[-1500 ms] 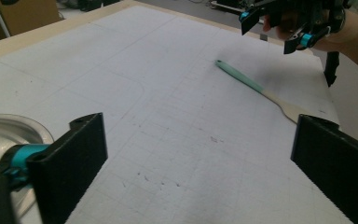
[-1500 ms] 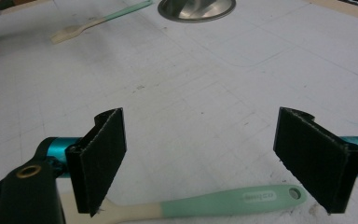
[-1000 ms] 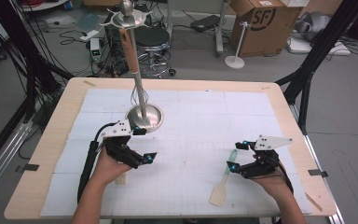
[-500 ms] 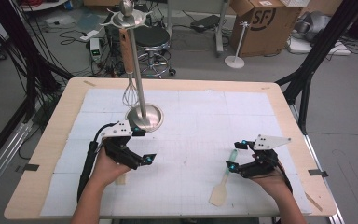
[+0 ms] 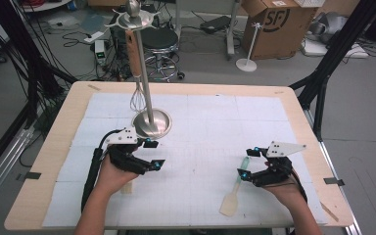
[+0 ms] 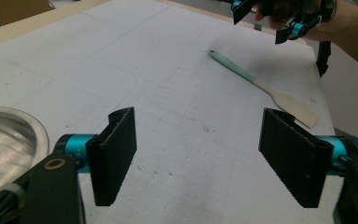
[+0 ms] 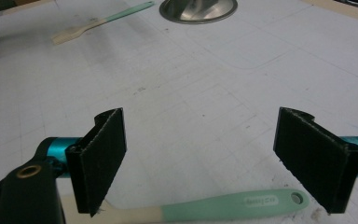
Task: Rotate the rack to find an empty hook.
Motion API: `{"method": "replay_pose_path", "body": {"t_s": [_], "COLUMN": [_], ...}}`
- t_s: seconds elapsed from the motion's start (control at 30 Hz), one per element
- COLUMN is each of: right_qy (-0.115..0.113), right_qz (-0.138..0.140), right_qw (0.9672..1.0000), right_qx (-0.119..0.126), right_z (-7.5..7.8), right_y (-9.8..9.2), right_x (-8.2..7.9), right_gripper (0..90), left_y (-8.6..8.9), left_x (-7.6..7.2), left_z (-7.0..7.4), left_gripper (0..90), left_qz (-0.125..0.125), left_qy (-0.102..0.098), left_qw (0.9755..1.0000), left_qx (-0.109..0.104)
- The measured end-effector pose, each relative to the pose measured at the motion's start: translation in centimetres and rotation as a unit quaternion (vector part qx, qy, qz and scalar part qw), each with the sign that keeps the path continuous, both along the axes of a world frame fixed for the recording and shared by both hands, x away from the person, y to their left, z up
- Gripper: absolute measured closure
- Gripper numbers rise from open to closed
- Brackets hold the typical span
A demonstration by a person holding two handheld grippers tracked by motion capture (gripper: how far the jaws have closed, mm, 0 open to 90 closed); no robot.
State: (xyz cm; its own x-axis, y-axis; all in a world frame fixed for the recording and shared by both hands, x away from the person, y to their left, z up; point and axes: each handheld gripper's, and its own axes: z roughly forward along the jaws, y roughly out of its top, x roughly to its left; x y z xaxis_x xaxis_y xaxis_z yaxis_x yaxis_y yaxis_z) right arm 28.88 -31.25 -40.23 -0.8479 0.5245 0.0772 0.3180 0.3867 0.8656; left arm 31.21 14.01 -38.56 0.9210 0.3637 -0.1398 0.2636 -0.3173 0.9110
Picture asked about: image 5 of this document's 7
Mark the flat white board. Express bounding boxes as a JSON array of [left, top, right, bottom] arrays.
[[300, 38, 370, 60]]

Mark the round white table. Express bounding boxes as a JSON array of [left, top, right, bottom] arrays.
[[23, 0, 74, 14]]

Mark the aluminium rail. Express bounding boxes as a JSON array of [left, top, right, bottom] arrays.
[[0, 125, 35, 214], [303, 109, 361, 235]]

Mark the grey bag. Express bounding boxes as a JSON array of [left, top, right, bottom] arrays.
[[307, 12, 349, 45]]

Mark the thick black sleeved cable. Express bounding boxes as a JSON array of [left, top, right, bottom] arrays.
[[80, 128, 125, 213]]

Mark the stainless steel utensil stand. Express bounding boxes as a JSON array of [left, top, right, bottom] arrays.
[[104, 0, 173, 141]]

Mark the person's left hand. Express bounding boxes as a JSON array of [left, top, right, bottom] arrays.
[[95, 153, 141, 199]]

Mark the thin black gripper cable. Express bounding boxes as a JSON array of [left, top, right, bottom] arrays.
[[290, 169, 309, 204]]

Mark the black computer case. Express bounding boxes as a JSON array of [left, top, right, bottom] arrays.
[[109, 23, 138, 62]]

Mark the person's right hand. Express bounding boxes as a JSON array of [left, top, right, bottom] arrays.
[[262, 169, 307, 206]]

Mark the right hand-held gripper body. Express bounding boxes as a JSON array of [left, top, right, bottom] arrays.
[[251, 140, 307, 188]]

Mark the black metal stand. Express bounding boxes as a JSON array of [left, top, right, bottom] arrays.
[[0, 0, 79, 131], [288, 0, 376, 143]]

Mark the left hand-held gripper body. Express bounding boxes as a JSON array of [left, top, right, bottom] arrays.
[[105, 127, 152, 175]]

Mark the white power strip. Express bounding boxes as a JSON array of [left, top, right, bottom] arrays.
[[83, 30, 106, 44]]

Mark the white table leg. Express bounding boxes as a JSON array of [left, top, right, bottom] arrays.
[[226, 0, 243, 60]]

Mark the small white utensil stand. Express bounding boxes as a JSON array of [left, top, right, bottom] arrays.
[[235, 22, 263, 72]]

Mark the wire whisk with wooden handle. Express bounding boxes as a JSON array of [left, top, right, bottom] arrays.
[[124, 28, 148, 114]]

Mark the white keyboard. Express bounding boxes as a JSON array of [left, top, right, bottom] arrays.
[[293, 0, 326, 8]]

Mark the white grid mat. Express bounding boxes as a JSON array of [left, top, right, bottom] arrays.
[[41, 92, 329, 228]]

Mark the brown cardboard box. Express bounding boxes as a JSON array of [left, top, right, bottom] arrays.
[[241, 0, 319, 62]]

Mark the white device with green display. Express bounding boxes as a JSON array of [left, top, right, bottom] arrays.
[[94, 39, 107, 65]]

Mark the black round stool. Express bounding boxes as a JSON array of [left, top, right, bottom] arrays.
[[140, 27, 185, 82]]

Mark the black tape piece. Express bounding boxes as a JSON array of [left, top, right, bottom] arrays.
[[15, 171, 42, 182], [322, 176, 346, 187]]

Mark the flat black device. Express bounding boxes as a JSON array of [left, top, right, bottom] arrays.
[[199, 15, 232, 34]]

